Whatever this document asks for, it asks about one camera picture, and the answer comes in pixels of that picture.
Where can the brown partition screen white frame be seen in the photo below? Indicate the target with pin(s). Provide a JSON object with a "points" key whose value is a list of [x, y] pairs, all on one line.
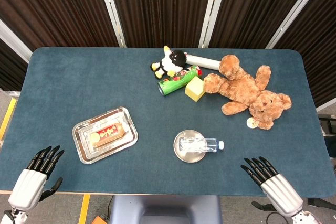
{"points": [[162, 6]]}

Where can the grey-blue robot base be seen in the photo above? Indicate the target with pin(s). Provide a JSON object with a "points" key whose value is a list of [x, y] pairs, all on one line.
{"points": [[162, 208]]}

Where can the black metal floor bar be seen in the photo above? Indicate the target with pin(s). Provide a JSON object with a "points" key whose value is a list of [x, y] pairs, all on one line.
{"points": [[323, 202]]}

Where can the round steel plate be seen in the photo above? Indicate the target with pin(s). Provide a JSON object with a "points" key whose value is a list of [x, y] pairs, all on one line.
{"points": [[189, 157]]}

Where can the brown drink bottle red label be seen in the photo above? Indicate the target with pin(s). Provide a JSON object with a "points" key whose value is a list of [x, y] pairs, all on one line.
{"points": [[107, 134]]}

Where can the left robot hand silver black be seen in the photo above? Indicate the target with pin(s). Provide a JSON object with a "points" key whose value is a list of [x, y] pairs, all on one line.
{"points": [[26, 184]]}

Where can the blue table mat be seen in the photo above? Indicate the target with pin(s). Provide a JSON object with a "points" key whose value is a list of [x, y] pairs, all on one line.
{"points": [[78, 82]]}

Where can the clear water bottle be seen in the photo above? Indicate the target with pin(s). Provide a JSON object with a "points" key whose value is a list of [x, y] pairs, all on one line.
{"points": [[199, 145]]}

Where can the brown teddy bear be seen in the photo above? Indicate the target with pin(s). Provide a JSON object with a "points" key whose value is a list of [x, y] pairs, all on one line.
{"points": [[244, 87]]}

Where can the white cylinder tube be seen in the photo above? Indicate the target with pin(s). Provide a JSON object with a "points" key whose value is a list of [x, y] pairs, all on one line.
{"points": [[204, 62]]}

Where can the yellow floor tape strip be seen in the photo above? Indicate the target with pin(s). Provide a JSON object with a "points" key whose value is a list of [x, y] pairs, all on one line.
{"points": [[8, 119], [84, 208]]}

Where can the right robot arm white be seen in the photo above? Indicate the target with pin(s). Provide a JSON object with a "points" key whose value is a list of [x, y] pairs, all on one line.
{"points": [[304, 218]]}

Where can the round white hang tag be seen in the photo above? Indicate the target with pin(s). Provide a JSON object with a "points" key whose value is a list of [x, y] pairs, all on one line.
{"points": [[252, 123]]}

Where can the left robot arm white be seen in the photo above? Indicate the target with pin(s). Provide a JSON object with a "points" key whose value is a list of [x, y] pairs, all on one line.
{"points": [[15, 217]]}

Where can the rectangular steel tray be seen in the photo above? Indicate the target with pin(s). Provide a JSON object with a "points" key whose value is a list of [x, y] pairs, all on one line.
{"points": [[110, 118]]}

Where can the orange object on floor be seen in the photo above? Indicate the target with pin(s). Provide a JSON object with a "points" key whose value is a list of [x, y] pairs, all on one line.
{"points": [[99, 220]]}

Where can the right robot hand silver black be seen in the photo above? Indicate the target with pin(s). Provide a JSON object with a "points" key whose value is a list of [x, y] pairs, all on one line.
{"points": [[282, 192]]}

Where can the green chips can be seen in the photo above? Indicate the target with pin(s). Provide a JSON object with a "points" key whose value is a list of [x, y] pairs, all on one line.
{"points": [[173, 83]]}

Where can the yellow cube block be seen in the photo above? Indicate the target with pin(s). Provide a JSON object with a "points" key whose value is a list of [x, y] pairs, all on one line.
{"points": [[195, 89]]}

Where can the black equipment box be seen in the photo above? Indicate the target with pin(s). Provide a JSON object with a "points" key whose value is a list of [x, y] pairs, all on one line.
{"points": [[328, 124]]}

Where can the black white plush toy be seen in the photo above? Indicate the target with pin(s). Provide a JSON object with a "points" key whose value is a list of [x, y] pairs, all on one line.
{"points": [[168, 62]]}

